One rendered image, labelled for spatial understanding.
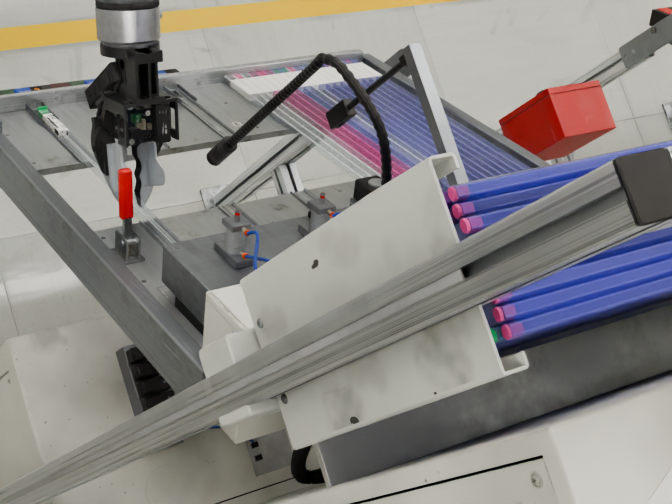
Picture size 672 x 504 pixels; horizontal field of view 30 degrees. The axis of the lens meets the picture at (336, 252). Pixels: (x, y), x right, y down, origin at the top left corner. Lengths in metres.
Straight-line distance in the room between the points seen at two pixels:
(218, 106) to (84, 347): 0.41
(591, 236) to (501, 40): 2.64
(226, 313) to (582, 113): 1.18
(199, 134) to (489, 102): 1.53
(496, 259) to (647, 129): 2.76
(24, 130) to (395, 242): 0.97
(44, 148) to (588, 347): 0.81
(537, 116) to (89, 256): 1.05
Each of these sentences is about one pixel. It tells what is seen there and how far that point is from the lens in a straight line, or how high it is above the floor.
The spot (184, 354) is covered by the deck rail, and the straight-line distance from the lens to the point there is 1.31.
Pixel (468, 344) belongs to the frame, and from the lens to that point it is 0.87.
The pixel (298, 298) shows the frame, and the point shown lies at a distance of 1.05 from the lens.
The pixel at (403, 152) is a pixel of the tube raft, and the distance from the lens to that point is 1.80.
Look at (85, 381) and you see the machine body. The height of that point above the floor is 0.62.
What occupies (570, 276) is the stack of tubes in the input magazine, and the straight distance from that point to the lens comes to 0.97.
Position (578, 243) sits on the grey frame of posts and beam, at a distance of 0.73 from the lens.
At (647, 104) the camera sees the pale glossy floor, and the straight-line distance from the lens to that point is 3.59.
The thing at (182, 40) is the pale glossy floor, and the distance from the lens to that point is 2.88.
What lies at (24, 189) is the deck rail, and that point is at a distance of 1.66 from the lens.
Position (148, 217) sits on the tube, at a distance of 1.56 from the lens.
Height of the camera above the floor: 2.38
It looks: 57 degrees down
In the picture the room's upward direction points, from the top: 58 degrees clockwise
